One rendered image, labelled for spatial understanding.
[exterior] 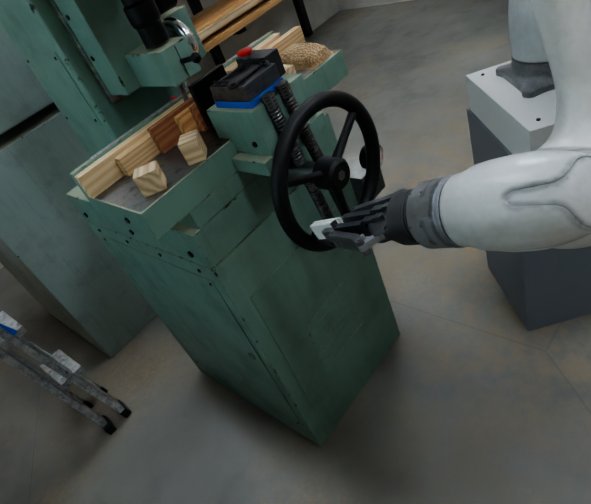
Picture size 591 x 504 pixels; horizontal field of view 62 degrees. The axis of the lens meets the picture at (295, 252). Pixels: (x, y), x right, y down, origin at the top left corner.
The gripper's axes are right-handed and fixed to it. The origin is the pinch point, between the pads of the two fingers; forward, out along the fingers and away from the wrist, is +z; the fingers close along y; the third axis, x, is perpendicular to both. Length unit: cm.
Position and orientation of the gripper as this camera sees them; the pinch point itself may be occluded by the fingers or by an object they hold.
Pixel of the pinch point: (329, 228)
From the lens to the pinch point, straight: 81.6
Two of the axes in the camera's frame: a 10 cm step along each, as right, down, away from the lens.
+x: 5.6, 7.6, 3.4
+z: -5.6, 0.5, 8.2
